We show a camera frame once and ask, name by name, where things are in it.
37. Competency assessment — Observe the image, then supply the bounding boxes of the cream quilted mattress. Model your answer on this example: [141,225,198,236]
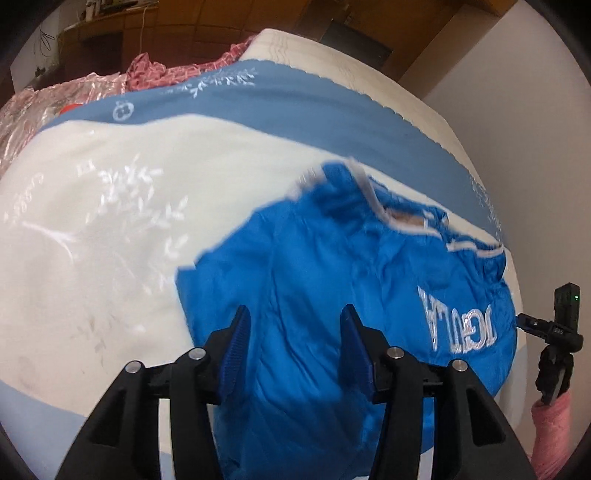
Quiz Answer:
[239,28,468,155]

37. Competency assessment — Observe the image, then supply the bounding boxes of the pink checked cloth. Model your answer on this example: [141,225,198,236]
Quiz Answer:
[124,39,254,92]

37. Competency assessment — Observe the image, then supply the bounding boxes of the black rectangular panel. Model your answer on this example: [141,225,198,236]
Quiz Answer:
[320,22,394,71]

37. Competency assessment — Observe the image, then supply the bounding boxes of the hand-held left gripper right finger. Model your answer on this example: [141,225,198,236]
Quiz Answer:
[339,305,539,480]

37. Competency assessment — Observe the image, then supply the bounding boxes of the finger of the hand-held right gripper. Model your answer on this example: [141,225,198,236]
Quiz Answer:
[516,312,556,335]

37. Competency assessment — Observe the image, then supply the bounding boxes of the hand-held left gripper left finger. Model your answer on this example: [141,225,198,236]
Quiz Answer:
[55,305,252,480]

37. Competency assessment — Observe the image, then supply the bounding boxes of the blue and white duvet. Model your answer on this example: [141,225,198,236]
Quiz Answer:
[0,60,528,480]

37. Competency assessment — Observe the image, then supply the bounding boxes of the wooden desk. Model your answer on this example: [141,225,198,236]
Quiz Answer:
[59,13,145,71]

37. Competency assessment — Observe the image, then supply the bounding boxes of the person's right hand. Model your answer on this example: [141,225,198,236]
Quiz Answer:
[534,345,576,408]

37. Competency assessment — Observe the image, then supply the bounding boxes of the blue puffer jacket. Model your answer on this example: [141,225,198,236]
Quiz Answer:
[178,159,519,480]

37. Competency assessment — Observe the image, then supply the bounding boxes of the pink floral quilt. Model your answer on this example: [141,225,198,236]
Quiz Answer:
[0,71,132,178]

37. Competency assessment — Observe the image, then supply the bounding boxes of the wall cables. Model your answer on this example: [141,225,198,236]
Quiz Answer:
[38,25,63,63]

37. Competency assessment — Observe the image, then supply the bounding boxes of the wooden wardrobe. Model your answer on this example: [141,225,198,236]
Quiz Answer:
[121,0,324,63]

